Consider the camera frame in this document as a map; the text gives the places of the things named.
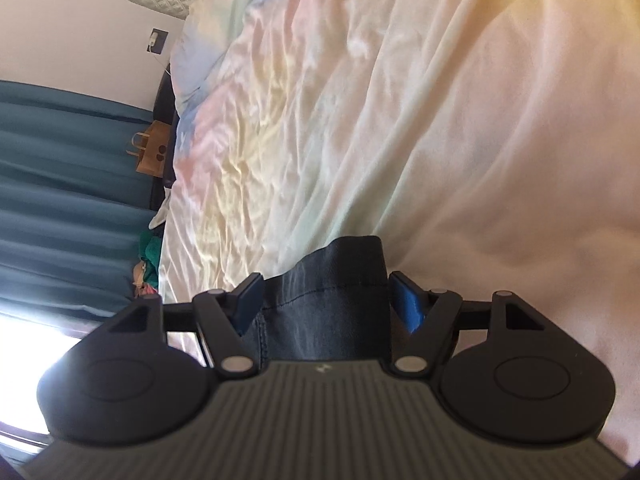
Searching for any black clothes garment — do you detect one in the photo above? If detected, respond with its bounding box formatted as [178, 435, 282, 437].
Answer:
[242, 235, 392, 367]

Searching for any green garment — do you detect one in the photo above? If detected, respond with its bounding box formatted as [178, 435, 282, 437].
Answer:
[139, 230, 163, 289]

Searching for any white cloth on armchair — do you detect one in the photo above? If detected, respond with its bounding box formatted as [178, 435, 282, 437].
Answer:
[149, 188, 171, 230]

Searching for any brown paper bag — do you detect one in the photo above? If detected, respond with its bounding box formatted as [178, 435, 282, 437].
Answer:
[127, 120, 171, 178]

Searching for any right teal curtain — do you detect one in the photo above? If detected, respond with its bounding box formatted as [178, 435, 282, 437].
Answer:
[1, 81, 153, 318]

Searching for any black framed window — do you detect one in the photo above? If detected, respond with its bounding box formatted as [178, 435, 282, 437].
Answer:
[1, 313, 99, 464]

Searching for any pastel bed duvet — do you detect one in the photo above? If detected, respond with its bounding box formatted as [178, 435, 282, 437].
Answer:
[160, 0, 639, 462]

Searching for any wall power socket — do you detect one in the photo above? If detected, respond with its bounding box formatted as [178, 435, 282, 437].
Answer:
[146, 28, 168, 55]

